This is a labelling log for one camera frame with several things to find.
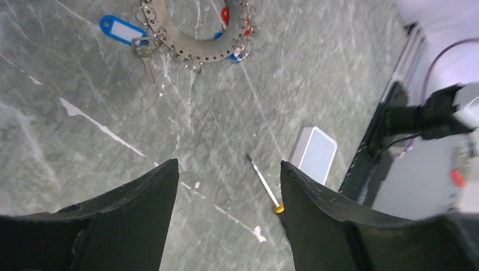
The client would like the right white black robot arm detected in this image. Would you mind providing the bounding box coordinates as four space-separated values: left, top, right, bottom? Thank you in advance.
373 82 478 220

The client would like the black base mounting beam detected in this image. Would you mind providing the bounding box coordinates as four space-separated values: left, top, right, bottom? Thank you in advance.
338 80 411 207

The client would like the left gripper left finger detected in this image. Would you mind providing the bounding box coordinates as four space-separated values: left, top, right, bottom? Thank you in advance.
1 159 179 270

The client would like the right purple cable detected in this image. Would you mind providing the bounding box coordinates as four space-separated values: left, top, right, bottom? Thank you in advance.
421 37 479 106

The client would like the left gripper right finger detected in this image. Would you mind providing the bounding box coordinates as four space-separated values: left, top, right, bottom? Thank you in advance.
280 161 478 270

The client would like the grey rectangular tin box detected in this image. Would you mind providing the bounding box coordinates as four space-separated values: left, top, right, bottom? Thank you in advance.
290 126 337 185

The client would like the yellow black screwdriver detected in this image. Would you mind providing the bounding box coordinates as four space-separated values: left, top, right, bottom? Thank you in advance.
245 154 285 215

